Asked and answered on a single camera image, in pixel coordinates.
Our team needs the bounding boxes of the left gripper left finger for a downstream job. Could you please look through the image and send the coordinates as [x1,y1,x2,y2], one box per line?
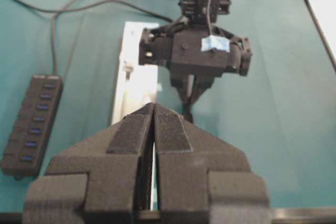
[22,103,155,223]

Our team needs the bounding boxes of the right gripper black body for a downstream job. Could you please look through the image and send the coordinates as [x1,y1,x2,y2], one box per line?
[139,24,252,88]

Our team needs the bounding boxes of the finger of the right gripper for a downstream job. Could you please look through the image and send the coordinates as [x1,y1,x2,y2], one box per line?
[172,74,190,106]
[190,75,215,105]

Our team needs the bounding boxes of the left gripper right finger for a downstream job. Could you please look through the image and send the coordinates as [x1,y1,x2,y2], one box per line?
[153,104,270,223]

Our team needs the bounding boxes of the black USB cable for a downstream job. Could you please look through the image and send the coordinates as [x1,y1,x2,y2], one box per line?
[7,0,194,124]

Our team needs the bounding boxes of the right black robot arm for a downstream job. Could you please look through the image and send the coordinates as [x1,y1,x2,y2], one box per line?
[139,0,252,107]

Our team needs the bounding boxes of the black USB hub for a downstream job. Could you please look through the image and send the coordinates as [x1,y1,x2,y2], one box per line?
[1,74,63,179]

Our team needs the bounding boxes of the aluminium extrusion rail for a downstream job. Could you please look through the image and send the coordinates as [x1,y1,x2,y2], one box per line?
[107,21,159,210]

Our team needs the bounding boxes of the right camera thin cable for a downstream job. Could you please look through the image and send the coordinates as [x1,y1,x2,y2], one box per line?
[206,0,224,38]

